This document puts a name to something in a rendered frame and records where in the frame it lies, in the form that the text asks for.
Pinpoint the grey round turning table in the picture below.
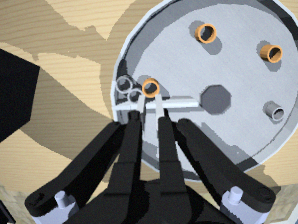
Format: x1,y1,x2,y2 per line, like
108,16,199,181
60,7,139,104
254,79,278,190
110,0,298,172

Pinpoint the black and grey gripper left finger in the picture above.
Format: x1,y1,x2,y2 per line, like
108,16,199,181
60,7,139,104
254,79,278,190
24,95,146,224

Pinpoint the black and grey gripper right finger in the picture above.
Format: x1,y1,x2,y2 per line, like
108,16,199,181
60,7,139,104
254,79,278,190
155,94,276,224

